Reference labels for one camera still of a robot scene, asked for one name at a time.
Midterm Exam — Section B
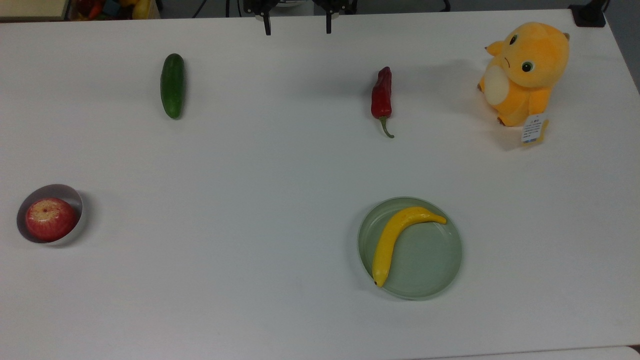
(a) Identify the orange plush toy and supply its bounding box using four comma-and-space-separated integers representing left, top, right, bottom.
477, 21, 571, 146

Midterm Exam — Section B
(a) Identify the black clamp block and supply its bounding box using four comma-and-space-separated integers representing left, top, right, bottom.
569, 0, 609, 28

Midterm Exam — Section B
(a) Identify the green round plate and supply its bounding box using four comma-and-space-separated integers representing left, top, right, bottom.
357, 196, 463, 301

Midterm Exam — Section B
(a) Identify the box of colourful toys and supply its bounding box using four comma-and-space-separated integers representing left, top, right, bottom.
69, 0, 162, 21

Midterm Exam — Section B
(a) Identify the wooden board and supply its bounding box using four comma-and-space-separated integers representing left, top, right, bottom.
0, 0, 70, 23

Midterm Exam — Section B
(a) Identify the red chili pepper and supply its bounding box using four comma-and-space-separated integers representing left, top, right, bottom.
370, 66, 396, 139

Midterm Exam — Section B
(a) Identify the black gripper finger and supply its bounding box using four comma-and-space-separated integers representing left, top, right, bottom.
243, 0, 281, 37
313, 0, 358, 35

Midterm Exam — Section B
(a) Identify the white bowl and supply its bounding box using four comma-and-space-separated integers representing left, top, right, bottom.
16, 183, 86, 246

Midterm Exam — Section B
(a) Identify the green cucumber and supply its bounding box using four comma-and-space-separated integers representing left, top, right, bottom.
160, 53, 186, 120

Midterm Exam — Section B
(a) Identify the yellow banana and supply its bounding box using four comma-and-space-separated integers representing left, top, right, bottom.
371, 206, 448, 289

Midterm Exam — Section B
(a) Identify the red apple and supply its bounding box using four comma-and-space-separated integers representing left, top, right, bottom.
25, 197, 79, 243

